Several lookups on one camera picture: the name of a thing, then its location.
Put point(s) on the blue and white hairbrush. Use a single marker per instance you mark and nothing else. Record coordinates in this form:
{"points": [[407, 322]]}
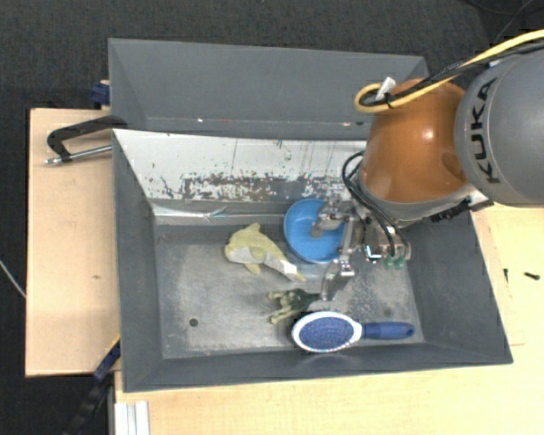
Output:
{"points": [[328, 331]]}

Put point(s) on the grey metal bin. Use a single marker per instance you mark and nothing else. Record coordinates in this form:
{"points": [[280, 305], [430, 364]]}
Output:
{"points": [[236, 297]]}

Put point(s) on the green toy figure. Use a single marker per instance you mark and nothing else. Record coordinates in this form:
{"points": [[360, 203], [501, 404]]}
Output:
{"points": [[292, 302]]}

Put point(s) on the blue bowl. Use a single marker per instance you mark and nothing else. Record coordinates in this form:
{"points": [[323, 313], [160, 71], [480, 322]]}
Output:
{"points": [[299, 229]]}

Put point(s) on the yellow-green plush dolphin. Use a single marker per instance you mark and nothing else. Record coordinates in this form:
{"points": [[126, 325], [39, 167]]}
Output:
{"points": [[251, 247]]}

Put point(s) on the small black screw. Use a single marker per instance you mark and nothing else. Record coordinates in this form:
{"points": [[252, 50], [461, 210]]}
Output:
{"points": [[533, 276]]}

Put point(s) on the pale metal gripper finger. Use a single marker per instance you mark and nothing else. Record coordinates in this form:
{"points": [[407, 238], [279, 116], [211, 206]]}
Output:
{"points": [[335, 281], [328, 222]]}

